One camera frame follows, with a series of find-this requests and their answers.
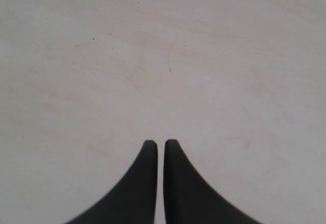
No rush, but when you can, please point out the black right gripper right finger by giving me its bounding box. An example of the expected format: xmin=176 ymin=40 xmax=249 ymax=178
xmin=164 ymin=139 xmax=258 ymax=223

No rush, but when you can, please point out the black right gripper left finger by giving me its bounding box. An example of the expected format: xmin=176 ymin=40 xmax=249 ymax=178
xmin=69 ymin=140 xmax=158 ymax=224

